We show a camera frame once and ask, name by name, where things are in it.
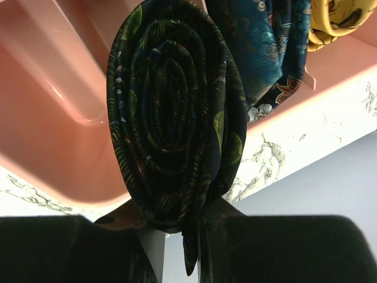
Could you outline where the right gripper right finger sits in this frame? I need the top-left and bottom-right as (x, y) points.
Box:
(197, 199), (376, 282)

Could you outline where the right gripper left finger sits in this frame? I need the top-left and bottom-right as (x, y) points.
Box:
(1, 200), (164, 282)

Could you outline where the dark patterned necktie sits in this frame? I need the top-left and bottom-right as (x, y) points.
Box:
(107, 1), (247, 274)

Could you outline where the pink divided organizer box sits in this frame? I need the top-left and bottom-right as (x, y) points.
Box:
(1, 1), (376, 207)

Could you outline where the rolled dark blue tie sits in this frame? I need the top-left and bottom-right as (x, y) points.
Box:
(206, 0), (311, 122)

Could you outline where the rolled gold tie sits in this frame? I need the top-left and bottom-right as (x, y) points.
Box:
(307, 0), (376, 52)

